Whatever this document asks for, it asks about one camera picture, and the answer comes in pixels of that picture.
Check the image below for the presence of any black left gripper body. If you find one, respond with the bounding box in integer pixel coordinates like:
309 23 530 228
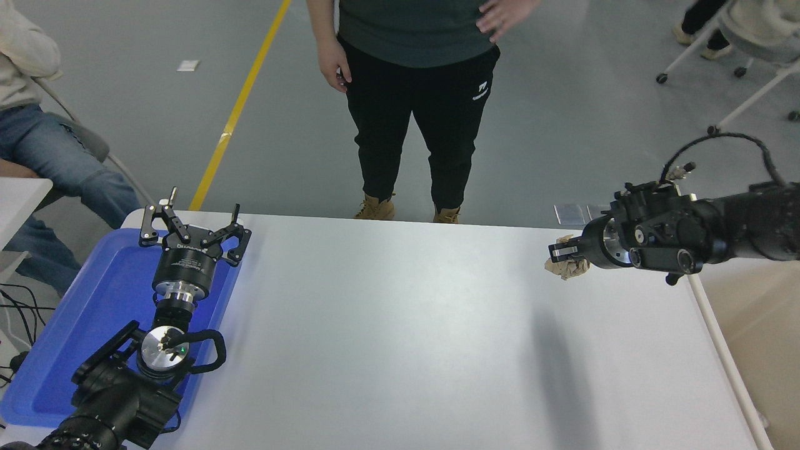
152 228 221 293

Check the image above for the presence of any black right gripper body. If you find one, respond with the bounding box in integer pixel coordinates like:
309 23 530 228
580 214 626 271

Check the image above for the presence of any tan paper ball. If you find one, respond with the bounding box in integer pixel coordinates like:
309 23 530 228
544 234 591 281

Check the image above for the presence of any standing person's right hand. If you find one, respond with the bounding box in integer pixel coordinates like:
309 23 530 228
317 37 352 94

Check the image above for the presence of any standing person's left hand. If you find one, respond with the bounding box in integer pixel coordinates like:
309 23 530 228
476 0 542 43

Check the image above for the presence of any blue plastic tray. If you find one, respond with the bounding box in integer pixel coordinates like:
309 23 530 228
0 227 244 428

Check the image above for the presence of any grey chair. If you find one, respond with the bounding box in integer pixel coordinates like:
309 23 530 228
31 75 156 207

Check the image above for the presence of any seated person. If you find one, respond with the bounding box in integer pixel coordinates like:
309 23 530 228
0 0 141 298

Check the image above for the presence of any white side table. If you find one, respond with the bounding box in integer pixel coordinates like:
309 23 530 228
0 177 54 282

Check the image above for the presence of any large pale bin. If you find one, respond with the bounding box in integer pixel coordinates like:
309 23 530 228
684 253 800 450

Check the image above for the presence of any standing person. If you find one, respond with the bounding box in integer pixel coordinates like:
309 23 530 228
306 0 542 224

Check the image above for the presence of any background person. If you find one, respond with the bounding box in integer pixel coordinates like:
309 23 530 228
672 0 733 61

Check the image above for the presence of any white rolling chair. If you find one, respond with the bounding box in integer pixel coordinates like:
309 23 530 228
656 0 800 135

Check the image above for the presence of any black cable with plug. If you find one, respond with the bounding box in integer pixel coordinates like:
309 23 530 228
0 351 29 386

